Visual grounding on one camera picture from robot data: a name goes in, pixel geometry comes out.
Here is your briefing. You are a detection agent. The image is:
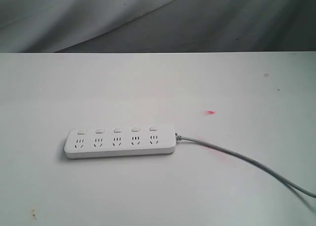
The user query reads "white five-outlet power strip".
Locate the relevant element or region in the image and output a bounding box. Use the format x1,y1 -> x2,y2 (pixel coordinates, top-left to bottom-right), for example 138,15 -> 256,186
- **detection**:
64,124 -> 177,159

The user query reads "grey power cable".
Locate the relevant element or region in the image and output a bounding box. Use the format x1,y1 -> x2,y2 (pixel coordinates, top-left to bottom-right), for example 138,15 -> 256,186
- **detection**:
174,132 -> 316,199

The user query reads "grey backdrop cloth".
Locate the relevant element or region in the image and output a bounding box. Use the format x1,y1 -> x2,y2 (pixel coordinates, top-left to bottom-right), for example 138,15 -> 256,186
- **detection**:
0,0 -> 316,53

